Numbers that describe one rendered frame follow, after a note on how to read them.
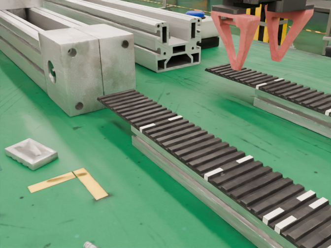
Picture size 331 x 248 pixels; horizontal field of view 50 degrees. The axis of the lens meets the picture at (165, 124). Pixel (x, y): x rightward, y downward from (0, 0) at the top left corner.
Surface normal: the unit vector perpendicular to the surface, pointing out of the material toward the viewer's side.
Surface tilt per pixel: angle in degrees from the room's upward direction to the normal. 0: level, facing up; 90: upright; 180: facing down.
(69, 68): 90
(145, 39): 90
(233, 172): 0
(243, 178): 0
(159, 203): 0
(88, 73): 90
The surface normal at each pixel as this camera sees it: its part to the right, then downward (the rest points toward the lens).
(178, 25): -0.83, 0.26
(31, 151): -0.01, -0.90
